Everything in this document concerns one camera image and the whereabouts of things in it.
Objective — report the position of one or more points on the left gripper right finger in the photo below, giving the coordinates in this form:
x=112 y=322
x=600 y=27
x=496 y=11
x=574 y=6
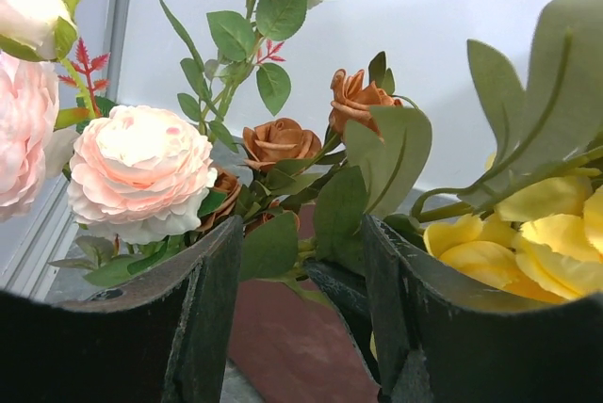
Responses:
x=443 y=337

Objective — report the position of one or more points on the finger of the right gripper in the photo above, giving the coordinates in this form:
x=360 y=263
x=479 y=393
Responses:
x=347 y=292

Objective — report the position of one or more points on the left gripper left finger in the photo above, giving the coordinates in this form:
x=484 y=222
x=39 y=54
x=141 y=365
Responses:
x=160 y=337

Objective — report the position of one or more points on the dark red wrapping paper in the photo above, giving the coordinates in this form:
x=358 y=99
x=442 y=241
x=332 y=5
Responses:
x=287 y=340

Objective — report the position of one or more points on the brown rose stem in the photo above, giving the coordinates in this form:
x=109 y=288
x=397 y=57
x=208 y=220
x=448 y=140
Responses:
x=308 y=194

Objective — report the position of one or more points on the yellow rose stem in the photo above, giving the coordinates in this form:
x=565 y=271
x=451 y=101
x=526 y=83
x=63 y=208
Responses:
x=531 y=225

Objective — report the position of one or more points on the pink rose stem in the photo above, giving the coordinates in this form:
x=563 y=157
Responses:
x=140 y=179

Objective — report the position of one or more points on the white rose stem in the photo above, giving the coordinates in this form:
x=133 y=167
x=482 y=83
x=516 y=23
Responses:
x=247 y=44

